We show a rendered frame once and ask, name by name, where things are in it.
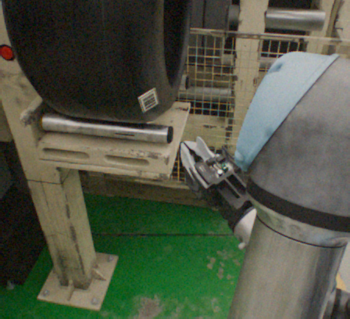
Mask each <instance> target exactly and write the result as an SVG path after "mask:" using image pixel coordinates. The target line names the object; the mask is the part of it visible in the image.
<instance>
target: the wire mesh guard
mask: <svg viewBox="0 0 350 319"><path fill-rule="evenodd" d="M189 35H197V39H196V47H189V45H188V48H196V55H188V51H187V63H186V64H187V70H184V71H187V75H188V71H190V72H195V79H190V80H195V83H196V81H204V84H203V87H197V86H190V87H196V88H203V99H204V88H207V87H204V85H205V81H207V80H205V73H210V72H205V69H204V72H201V71H196V65H205V66H212V80H211V82H212V87H211V95H207V96H211V99H212V96H215V95H212V88H213V74H214V73H213V66H217V65H214V58H224V59H231V61H232V59H236V58H232V54H233V51H237V52H250V55H251V50H252V43H251V49H250V51H242V50H241V51H239V50H233V46H234V38H242V41H243V39H253V40H261V41H260V46H259V52H257V53H258V54H259V53H268V59H269V55H270V54H277V57H278V55H285V54H280V53H279V49H280V44H279V48H278V53H270V44H269V52H260V47H261V42H262V40H264V41H270V42H271V41H279V42H281V41H286V42H289V44H288V47H287V53H288V49H289V45H290V42H297V43H298V46H299V43H308V47H307V51H306V52H308V48H309V44H318V45H317V48H316V53H317V49H318V46H319V45H327V48H328V45H336V46H337V50H338V46H339V45H340V46H350V39H347V38H325V37H313V36H302V35H291V34H268V33H257V32H245V31H234V30H211V29H200V28H190V34H189ZM198 36H205V41H206V36H210V37H215V41H214V48H206V44H205V55H204V57H205V58H206V57H213V65H206V64H197V48H199V47H197V43H198ZM216 37H221V38H223V44H224V38H233V44H232V50H229V49H218V48H215V42H216ZM242 41H241V48H242ZM327 48H326V51H325V55H326V53H327ZM206 49H214V53H215V49H216V50H227V51H232V53H231V58H226V57H215V56H214V53H213V56H206ZM337 50H336V53H335V54H337ZM188 56H196V61H195V63H188ZM268 59H267V61H266V60H259V56H258V60H254V59H250V56H249V59H243V60H249V61H248V68H244V67H235V66H231V61H230V66H223V61H222V66H221V67H222V70H221V73H217V74H221V80H220V81H214V82H220V88H213V89H219V90H221V89H222V90H228V92H229V90H231V89H229V84H228V89H223V88H221V82H223V83H232V84H237V90H231V91H237V94H238V91H241V90H238V84H242V83H238V82H239V76H245V77H247V79H248V77H257V76H248V72H247V76H246V75H239V74H240V68H242V69H253V70H256V73H257V70H264V69H257V68H258V62H259V61H263V62H267V64H268V62H273V63H275V61H268ZM250 60H253V61H258V62H257V67H256V69H254V68H249V62H250ZM240 61H241V54H240V59H239V62H240ZM188 64H195V71H191V70H188ZM267 64H266V69H265V71H267V70H268V69H267ZM223 67H230V69H231V67H233V68H239V74H238V75H237V74H228V73H222V71H223ZM196 72H199V73H204V80H198V79H196ZM222 74H226V75H230V76H231V75H236V76H238V81H237V83H233V82H230V76H229V82H224V81H222ZM265 76H266V72H265ZM262 78H264V77H262ZM247 79H246V84H247ZM246 84H245V91H244V92H254V94H255V92H257V91H255V88H254V91H246ZM249 85H255V86H256V85H259V84H256V79H255V84H249ZM228 92H227V97H224V96H215V97H224V98H227V100H228V98H232V97H228ZM179 93H181V94H187V99H179ZM188 94H190V95H200V94H195V93H194V94H191V93H188V90H187V93H183V92H178V99H177V100H178V102H179V100H186V101H187V102H188V101H194V102H202V115H203V110H204V109H203V100H202V101H195V100H188ZM237 94H236V98H232V99H236V100H235V104H227V103H220V98H219V102H211V99H210V102H209V103H210V109H208V110H209V121H210V117H211V116H210V110H215V109H211V103H218V104H219V107H220V104H226V105H235V108H236V106H242V105H236V101H237V99H241V98H237ZM254 94H253V98H254ZM243 99H244V102H245V97H244V98H243ZM247 100H253V99H247ZM244 102H243V109H244ZM190 108H192V107H190ZM235 108H234V112H231V111H227V107H226V111H224V110H219V108H218V110H215V111H218V116H214V117H217V127H218V117H222V116H219V111H224V112H226V115H227V112H231V113H234V115H235V113H239V112H235ZM192 109H194V115H192V116H194V121H193V120H187V121H193V122H194V124H195V122H200V123H208V124H216V123H210V122H201V121H195V116H199V115H195V109H200V108H195V103H194V108H192ZM243 109H242V115H243ZM246 114H247V113H246ZM188 115H191V114H188ZM222 118H229V117H222ZM229 119H237V118H229ZM238 120H241V126H238V127H242V120H244V119H238ZM194 124H193V127H189V128H193V140H192V141H193V142H194V141H197V140H194V128H195V127H194ZM222 125H225V131H224V137H221V136H214V135H207V134H202V129H203V128H195V129H201V134H200V135H201V138H202V135H207V136H214V137H221V138H228V137H225V132H232V134H233V133H239V134H240V132H233V128H234V126H237V125H234V121H233V125H230V126H233V128H232V131H226V125H229V124H226V123H225V124H222ZM217 127H216V130H211V131H216V135H217V131H218V130H217ZM203 130H210V129H203ZM187 134H192V133H187V122H186V139H184V138H182V139H184V140H186V141H187V140H191V139H187ZM235 139H238V138H235ZM231 141H232V135H231ZM204 142H205V141H204ZM212 143H219V142H212ZM220 144H223V146H224V144H226V143H224V139H223V143H220ZM226 145H230V147H231V145H233V144H231V142H230V144H226ZM177 151H178V161H174V162H178V172H177V173H178V180H177V179H171V178H170V179H169V180H168V181H166V180H159V179H153V178H146V177H135V176H129V175H122V174H111V173H105V175H106V176H112V177H122V178H129V179H135V180H141V181H153V182H159V183H165V184H172V185H183V186H188V184H187V181H186V175H185V178H184V179H185V181H184V180H179V178H182V177H179V173H183V172H179V168H183V167H179V163H182V162H179V148H178V150H177Z"/></svg>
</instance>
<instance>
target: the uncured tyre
mask: <svg viewBox="0 0 350 319"><path fill-rule="evenodd" d="M1 2H2V11H3V15H4V23H5V28H6V31H7V35H8V37H9V41H10V44H11V46H12V51H13V54H14V56H15V57H16V61H17V62H18V64H19V65H20V68H21V70H22V71H23V75H24V76H25V77H26V78H27V79H28V81H29V82H30V84H31V85H32V86H33V87H34V90H35V91H36V92H37V93H38V94H39V95H40V97H41V98H42V99H43V100H44V101H45V102H46V104H47V105H49V106H51V107H52V108H53V109H55V110H57V111H59V112H61V113H64V114H66V115H68V116H71V117H76V118H91V119H99V120H112V121H119V122H128V123H135V124H141V123H146V122H151V121H154V120H155V119H156V118H158V117H159V116H162V115H163V114H164V113H165V112H166V111H167V110H169V109H170V108H171V107H172V105H173V103H174V101H175V99H176V97H177V94H178V91H179V88H180V83H181V80H182V77H183V72H184V66H185V62H186V58H187V53H188V45H189V34H190V26H191V11H192V0H1ZM153 88H155V91H156V94H157V98H158V100H159V104H157V105H155V106H154V107H153V108H151V109H150V110H148V111H146V112H145V113H143V111H142V108H141V105H140V102H139V100H138V98H139V97H141V96H142V95H144V94H145V93H147V92H149V91H151V90H152V89H153Z"/></svg>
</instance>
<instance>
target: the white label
mask: <svg viewBox="0 0 350 319"><path fill-rule="evenodd" d="M138 100H139V102H140V105H141V108H142V111H143V113H145V112H146V111H148V110H150V109H151V108H153V107H154V106H155V105H157V104H159V100H158V98H157V94H156V91H155V88H153V89H152V90H151V91H149V92H147V93H145V94H144V95H142V96H141V97H139V98H138Z"/></svg>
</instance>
